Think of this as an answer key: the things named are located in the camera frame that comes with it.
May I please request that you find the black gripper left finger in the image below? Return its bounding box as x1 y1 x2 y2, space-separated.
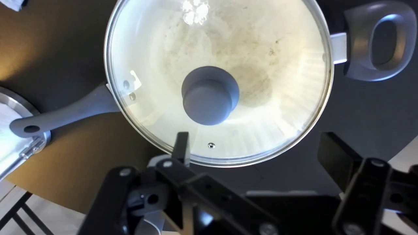
77 131 206 235

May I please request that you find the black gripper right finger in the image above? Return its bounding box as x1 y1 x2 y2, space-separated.
317 131 394 235

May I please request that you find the clear glass pan lid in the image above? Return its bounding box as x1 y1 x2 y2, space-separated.
103 0 336 169

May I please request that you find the black wooden chair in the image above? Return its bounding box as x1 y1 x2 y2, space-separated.
0 191 56 235

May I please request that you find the grey handled frying pan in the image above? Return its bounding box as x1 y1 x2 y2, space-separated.
9 0 418 169

